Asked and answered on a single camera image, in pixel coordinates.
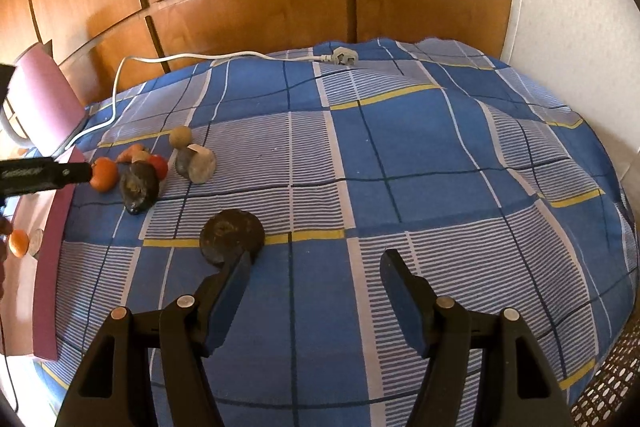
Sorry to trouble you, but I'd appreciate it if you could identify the dark round tuber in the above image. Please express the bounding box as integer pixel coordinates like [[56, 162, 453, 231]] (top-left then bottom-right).
[[199, 209, 266, 267]]

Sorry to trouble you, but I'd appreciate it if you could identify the dark perforated mat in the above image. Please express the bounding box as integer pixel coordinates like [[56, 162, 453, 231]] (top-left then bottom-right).
[[570, 327, 640, 427]]

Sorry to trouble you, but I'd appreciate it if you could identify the small carrot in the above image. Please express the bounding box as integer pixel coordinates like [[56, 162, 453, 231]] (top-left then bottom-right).
[[116, 144, 152, 164]]

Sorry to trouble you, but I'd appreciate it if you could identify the white power cable with plug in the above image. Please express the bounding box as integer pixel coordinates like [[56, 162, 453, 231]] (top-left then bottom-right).
[[60, 47, 360, 152]]

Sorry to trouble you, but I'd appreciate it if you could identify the large dark lumpy tuber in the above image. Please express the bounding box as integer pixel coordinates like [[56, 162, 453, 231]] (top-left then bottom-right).
[[120, 161, 161, 215]]

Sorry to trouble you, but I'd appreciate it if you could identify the dark tuber cut beige face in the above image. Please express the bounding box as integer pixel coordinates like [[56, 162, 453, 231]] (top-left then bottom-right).
[[189, 146, 217, 185]]

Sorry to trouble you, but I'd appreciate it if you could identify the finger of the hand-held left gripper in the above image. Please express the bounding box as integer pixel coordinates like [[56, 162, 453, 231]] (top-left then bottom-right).
[[0, 157, 95, 196]]

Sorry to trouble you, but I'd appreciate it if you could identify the pink shallow box tray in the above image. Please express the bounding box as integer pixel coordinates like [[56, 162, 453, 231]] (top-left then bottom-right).
[[0, 146, 92, 362]]

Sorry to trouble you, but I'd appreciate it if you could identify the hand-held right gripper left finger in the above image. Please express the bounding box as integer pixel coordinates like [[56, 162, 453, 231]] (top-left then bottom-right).
[[54, 249, 253, 427]]

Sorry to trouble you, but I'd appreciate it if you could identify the pink electric kettle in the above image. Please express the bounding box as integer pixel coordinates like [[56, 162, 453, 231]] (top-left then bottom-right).
[[0, 39, 90, 155]]

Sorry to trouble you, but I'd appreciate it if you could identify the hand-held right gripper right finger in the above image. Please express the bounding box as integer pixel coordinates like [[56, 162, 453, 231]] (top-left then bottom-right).
[[379, 248, 576, 427]]

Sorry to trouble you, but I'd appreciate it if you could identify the thin black cable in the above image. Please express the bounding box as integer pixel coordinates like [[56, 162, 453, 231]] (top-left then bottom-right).
[[2, 352, 21, 414]]

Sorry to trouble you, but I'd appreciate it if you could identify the blue plaid blanket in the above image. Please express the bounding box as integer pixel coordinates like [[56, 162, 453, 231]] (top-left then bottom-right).
[[32, 38, 632, 427]]

